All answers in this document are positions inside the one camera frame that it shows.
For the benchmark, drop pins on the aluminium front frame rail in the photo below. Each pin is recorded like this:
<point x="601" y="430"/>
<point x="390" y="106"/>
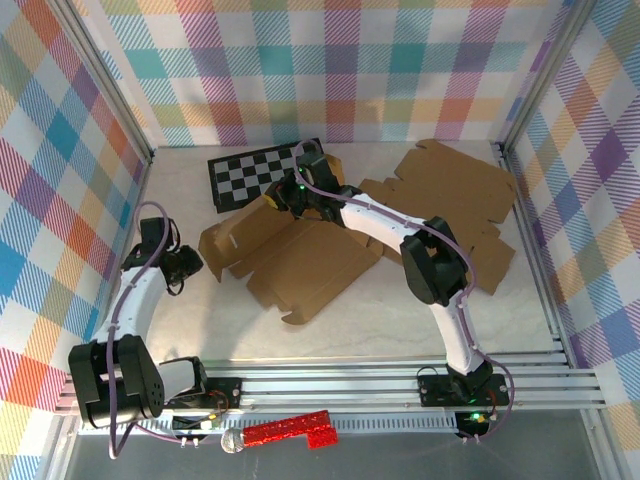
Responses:
<point x="325" y="385"/>

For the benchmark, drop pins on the brown cardboard mailer box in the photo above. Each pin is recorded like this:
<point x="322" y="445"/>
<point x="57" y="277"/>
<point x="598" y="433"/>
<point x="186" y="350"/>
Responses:
<point x="300" y="265"/>
<point x="450" y="185"/>

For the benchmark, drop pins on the silver glitter ball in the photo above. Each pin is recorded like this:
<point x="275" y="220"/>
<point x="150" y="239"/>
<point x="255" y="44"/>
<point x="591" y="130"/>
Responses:
<point x="233" y="441"/>

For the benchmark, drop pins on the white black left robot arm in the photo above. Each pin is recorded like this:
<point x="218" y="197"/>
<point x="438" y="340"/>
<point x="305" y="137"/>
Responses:
<point x="140" y="300"/>

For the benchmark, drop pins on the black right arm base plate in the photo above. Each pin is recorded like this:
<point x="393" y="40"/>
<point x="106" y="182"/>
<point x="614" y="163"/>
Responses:
<point x="432" y="392"/>

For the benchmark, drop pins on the black grey checkerboard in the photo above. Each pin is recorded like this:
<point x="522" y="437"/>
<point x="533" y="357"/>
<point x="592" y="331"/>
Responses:
<point x="240" y="180"/>

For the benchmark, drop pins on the small controller board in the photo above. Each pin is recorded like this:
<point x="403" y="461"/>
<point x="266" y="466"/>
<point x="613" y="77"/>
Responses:
<point x="210" y="424"/>
<point x="472" y="417"/>

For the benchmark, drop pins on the aluminium frame post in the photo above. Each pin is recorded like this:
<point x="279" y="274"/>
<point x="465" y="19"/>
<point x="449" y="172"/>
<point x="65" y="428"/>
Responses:
<point x="111" y="80"/>
<point x="544" y="75"/>

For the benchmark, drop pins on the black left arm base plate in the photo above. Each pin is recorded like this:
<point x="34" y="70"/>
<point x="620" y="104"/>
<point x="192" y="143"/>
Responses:
<point x="227" y="395"/>

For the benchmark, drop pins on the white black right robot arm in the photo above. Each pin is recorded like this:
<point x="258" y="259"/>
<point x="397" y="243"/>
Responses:
<point x="380" y="225"/>

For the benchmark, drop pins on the red glitter block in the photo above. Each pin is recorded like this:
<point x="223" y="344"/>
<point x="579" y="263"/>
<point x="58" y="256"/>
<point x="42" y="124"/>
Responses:
<point x="280" y="431"/>

